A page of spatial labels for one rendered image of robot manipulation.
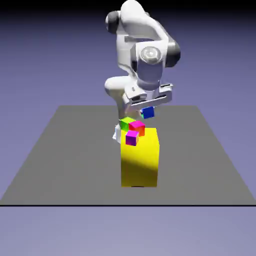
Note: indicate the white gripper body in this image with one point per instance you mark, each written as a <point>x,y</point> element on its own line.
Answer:
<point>158,99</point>

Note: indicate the small blue cube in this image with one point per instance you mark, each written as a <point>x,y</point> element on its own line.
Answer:
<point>149,112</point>

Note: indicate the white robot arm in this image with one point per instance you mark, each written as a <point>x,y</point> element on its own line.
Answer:
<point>128,40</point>

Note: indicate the small red cube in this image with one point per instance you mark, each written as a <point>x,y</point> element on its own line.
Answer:
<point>137,127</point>

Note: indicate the small green cube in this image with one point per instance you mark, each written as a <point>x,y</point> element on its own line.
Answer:
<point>125,123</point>

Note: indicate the small magenta cube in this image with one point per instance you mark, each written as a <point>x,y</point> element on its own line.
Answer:
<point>131,138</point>

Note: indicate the large yellow box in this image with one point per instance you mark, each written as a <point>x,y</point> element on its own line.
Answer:
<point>140,160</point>

